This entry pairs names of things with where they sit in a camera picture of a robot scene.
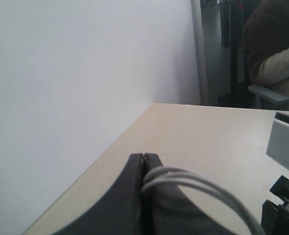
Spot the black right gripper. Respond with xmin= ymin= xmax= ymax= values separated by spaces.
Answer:
xmin=261 ymin=175 xmax=289 ymax=235

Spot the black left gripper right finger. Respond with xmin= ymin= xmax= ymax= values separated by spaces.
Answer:
xmin=143 ymin=153 xmax=252 ymax=235

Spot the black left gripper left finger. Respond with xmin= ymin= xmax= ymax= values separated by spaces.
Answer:
xmin=54 ymin=153 xmax=144 ymax=235

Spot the white wired earphones cable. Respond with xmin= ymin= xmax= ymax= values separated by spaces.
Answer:
xmin=142 ymin=166 xmax=266 ymax=235

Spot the black background stand pole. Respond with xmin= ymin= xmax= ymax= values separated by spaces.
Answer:
xmin=217 ymin=0 xmax=247 ymax=108

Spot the grey chair armrest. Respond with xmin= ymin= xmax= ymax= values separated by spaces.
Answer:
xmin=248 ymin=85 xmax=289 ymax=111

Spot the seated person in background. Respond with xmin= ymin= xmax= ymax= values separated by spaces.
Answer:
xmin=242 ymin=0 xmax=289 ymax=110

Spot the grey metal frame block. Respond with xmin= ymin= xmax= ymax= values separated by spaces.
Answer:
xmin=266 ymin=112 xmax=289 ymax=170

